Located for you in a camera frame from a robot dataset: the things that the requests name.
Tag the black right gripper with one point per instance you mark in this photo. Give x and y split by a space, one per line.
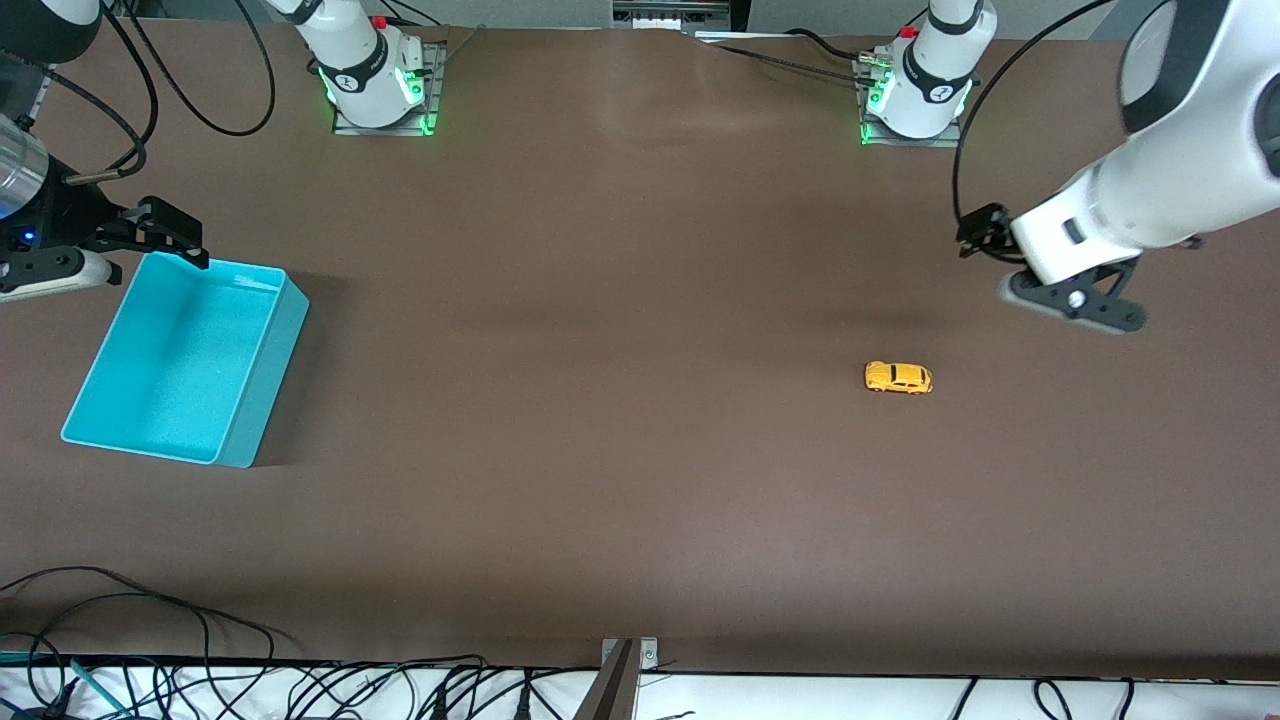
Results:
72 215

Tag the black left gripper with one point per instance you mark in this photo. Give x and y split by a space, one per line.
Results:
984 232

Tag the yellow beetle toy car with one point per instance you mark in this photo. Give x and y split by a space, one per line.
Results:
898 378

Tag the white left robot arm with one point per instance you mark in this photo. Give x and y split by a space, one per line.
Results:
930 80

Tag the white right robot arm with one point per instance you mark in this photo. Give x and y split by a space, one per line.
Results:
365 70

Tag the metal base mounting plate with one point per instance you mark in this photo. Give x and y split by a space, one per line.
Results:
910 142
436 60

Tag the teal plastic storage bin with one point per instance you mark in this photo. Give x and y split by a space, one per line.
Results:
170 370

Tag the white flat strip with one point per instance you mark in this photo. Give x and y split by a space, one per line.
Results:
740 36

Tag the teal thin tool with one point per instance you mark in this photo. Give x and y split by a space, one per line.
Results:
15 657

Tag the teal pen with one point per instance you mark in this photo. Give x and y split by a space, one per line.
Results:
95 683

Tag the white shelf board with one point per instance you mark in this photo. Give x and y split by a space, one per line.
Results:
800 700

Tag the perforated metal rail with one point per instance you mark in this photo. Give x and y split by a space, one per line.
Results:
40 95

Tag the grey metal rail fixture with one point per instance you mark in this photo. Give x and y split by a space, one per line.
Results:
670 15

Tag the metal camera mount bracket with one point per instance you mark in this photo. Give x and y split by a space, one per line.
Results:
615 690

